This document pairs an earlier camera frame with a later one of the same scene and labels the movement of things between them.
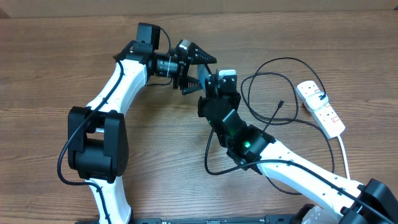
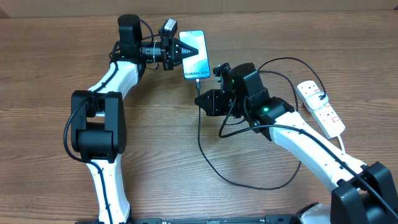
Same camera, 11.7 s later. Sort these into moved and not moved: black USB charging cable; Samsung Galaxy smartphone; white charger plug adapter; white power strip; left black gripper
Moved: black USB charging cable; left black gripper; Samsung Galaxy smartphone
Not moved: white charger plug adapter; white power strip
